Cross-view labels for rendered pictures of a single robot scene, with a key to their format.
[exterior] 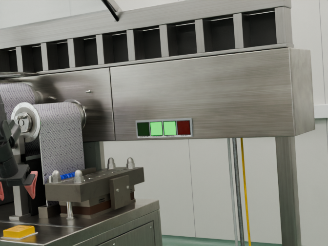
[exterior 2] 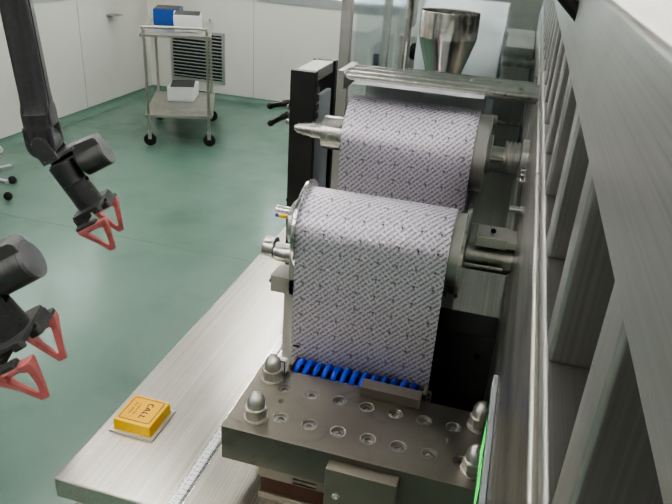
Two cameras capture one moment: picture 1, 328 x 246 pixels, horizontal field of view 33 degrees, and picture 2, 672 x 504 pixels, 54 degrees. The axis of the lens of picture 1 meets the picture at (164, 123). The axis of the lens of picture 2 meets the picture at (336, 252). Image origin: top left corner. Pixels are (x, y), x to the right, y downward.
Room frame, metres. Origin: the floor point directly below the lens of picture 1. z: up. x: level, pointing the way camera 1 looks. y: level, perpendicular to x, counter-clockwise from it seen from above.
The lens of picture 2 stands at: (1.78, -0.45, 1.68)
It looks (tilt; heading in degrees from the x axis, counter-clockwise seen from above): 26 degrees down; 73
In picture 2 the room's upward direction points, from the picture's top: 4 degrees clockwise
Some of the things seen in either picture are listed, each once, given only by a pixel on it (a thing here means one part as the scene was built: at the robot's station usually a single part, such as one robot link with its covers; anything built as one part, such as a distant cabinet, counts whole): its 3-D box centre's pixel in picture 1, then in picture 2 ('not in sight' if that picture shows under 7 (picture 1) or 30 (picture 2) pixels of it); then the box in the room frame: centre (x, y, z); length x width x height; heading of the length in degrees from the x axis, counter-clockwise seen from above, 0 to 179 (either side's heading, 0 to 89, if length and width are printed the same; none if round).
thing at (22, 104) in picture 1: (25, 122); (306, 224); (2.01, 0.51, 1.25); 0.15 x 0.01 x 0.15; 59
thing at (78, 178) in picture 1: (78, 176); (255, 404); (1.90, 0.31, 1.05); 0.04 x 0.04 x 0.04
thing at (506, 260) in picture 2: not in sight; (489, 255); (2.27, 0.35, 1.25); 0.07 x 0.04 x 0.04; 149
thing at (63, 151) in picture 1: (63, 154); (362, 328); (2.09, 0.39, 1.11); 0.23 x 0.01 x 0.18; 149
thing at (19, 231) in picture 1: (19, 231); (142, 415); (1.73, 0.49, 0.91); 0.07 x 0.07 x 0.02; 59
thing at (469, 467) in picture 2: (130, 162); (475, 458); (2.18, 0.15, 1.05); 0.04 x 0.04 x 0.04
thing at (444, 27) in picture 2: not in sight; (449, 24); (2.48, 1.07, 1.50); 0.14 x 0.14 x 0.06
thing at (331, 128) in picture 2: not in sight; (339, 133); (2.13, 0.73, 1.33); 0.06 x 0.06 x 0.06; 59
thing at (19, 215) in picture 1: (16, 177); (288, 312); (2.00, 0.56, 1.05); 0.06 x 0.05 x 0.31; 149
